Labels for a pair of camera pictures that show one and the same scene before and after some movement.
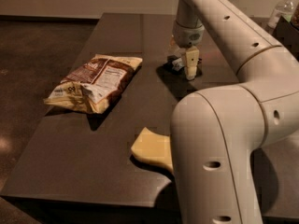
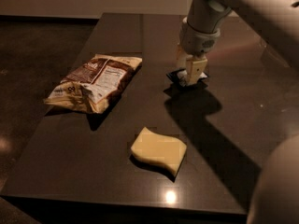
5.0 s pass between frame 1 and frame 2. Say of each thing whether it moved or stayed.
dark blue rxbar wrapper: moved
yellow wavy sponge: stayed
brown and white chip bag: stayed
